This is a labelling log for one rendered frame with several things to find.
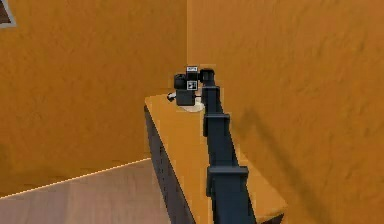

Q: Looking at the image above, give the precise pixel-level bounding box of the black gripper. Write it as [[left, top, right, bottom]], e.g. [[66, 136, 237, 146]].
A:
[[166, 73, 197, 107]]

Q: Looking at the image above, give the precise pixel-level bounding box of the orange top chest of drawers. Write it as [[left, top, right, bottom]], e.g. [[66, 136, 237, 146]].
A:
[[143, 92, 289, 224]]

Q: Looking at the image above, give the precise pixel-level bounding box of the grey framed wall picture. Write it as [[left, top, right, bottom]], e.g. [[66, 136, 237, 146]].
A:
[[0, 0, 18, 30]]

